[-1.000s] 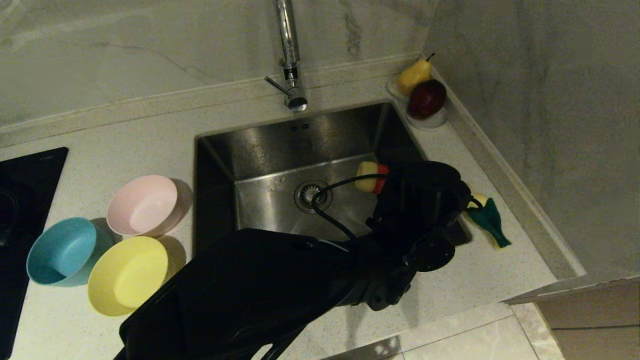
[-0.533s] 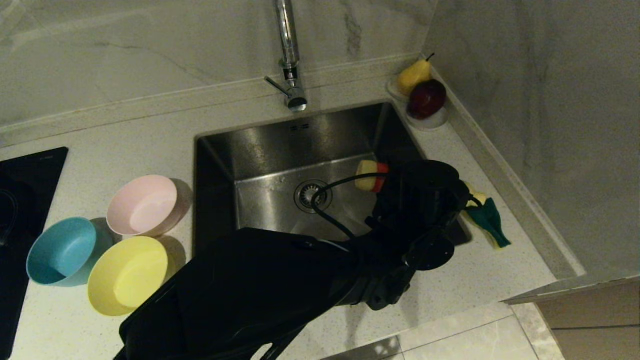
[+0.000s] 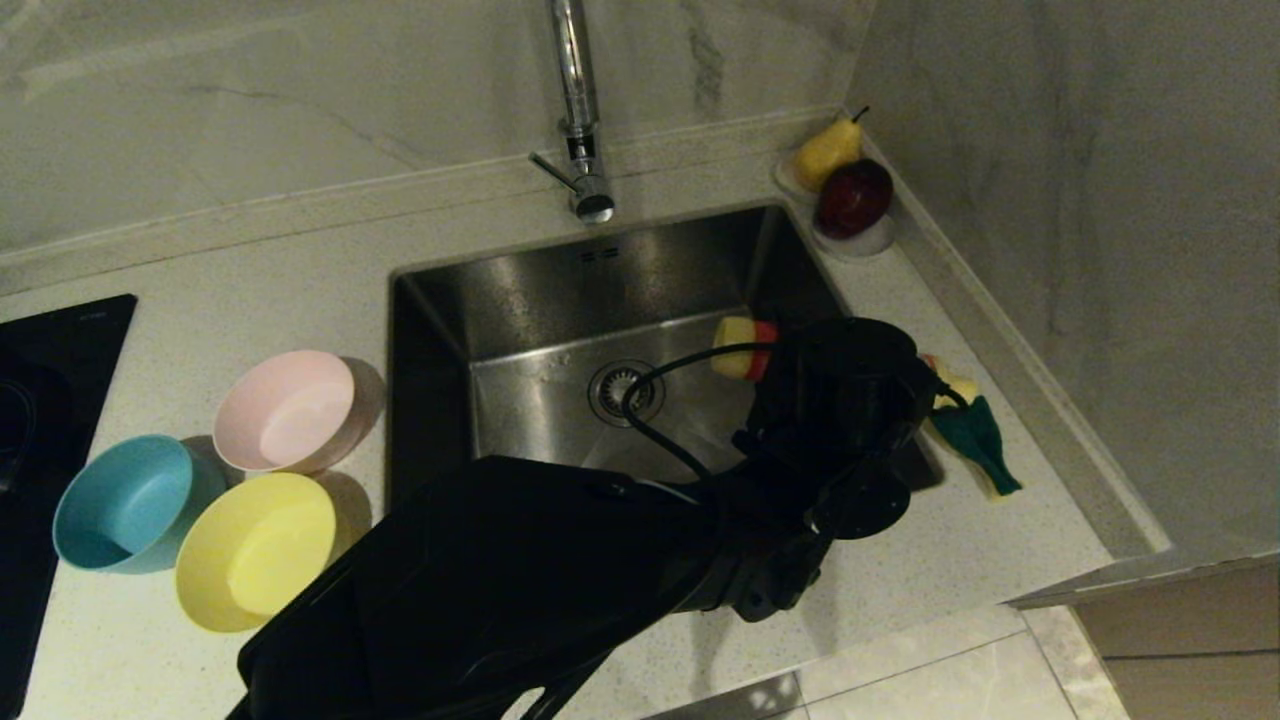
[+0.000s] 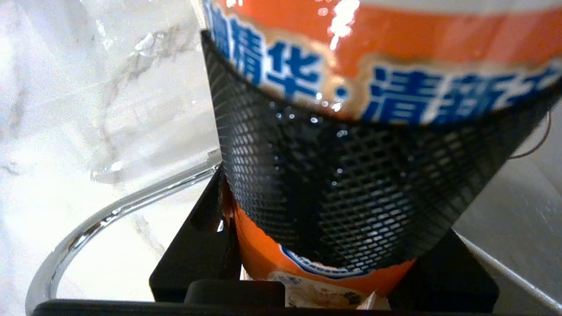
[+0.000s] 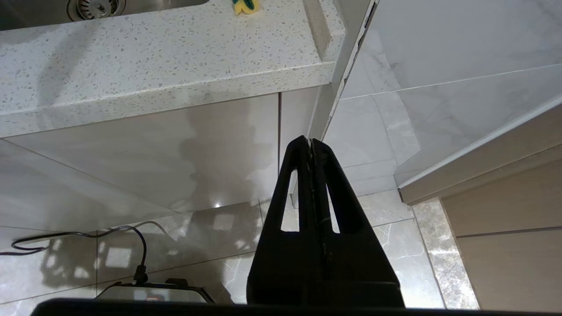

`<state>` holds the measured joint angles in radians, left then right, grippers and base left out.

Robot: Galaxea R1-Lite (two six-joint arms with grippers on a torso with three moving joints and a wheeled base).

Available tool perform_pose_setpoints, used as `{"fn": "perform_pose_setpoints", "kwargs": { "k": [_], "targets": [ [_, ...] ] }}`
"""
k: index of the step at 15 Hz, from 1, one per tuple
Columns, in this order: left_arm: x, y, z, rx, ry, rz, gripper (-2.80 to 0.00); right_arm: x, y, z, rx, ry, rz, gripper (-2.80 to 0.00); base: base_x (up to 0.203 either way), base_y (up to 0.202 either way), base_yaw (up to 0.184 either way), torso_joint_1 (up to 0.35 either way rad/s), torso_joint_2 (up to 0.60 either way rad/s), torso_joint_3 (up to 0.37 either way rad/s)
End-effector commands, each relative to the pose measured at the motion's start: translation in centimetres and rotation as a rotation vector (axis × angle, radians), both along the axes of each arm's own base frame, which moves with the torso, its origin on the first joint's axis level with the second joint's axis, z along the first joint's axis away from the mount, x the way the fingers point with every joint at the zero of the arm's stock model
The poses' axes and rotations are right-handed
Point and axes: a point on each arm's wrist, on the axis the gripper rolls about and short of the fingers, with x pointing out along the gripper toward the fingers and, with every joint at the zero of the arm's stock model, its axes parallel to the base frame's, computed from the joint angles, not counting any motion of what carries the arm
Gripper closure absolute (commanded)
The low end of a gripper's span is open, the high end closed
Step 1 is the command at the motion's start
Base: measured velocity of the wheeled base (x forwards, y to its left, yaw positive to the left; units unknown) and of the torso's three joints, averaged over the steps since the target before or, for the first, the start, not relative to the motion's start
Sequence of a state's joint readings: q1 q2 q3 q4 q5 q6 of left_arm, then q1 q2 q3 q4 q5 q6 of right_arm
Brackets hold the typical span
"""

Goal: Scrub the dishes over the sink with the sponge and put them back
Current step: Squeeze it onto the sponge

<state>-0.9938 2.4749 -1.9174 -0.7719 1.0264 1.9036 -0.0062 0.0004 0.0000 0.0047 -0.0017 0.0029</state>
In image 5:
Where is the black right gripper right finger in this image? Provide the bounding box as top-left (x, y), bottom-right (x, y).
top-left (313, 140), bottom-right (405, 307)

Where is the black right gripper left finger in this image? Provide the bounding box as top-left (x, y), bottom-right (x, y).
top-left (247, 136), bottom-right (321, 306)

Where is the green and yellow sponge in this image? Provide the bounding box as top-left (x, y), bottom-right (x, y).
top-left (232, 0), bottom-right (261, 15)

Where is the round metal sink drain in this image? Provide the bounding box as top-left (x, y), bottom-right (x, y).
top-left (66, 0), bottom-right (127, 22)

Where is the stainless steel sink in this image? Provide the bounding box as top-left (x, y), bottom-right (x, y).
top-left (0, 0), bottom-right (210, 31)

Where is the narrow white cabinet panel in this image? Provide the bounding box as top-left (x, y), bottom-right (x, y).
top-left (280, 86), bottom-right (324, 208)

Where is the black floor cable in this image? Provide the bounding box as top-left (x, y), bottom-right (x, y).
top-left (0, 226), bottom-right (148, 284)

